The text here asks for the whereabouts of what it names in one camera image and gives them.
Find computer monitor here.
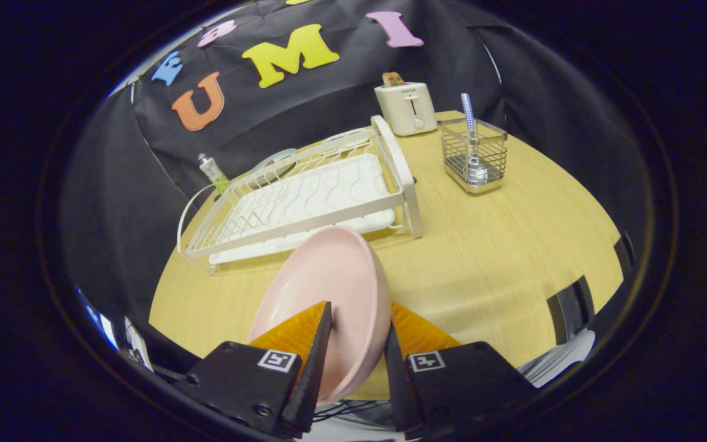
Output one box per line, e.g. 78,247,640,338
77,289,118,351

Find cream white toaster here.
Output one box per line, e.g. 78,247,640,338
374,82,438,137

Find small green liquid bottle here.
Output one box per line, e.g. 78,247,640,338
198,153,230,195

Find black table edge bracket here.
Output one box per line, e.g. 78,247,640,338
614,232,636,283
547,276,597,344

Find black backdrop cloth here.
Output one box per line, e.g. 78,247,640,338
59,0,649,326

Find blue checkered handle spoon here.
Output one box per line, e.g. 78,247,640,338
460,93,489,186

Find metal wire basket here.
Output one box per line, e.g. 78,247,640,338
439,117,508,195

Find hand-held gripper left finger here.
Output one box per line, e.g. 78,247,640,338
172,300,334,440

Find pale teal plate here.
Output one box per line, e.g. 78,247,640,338
249,148,298,182

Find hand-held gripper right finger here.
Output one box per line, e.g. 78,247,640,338
383,301,539,440

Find white cloth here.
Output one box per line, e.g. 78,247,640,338
516,330,597,387

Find black cable bundle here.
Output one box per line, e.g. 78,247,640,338
314,399,391,425

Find white device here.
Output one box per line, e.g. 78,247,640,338
123,316,153,372

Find pink plate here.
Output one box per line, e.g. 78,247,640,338
247,225,393,407

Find white wire dish rack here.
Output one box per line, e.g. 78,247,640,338
177,115,423,275

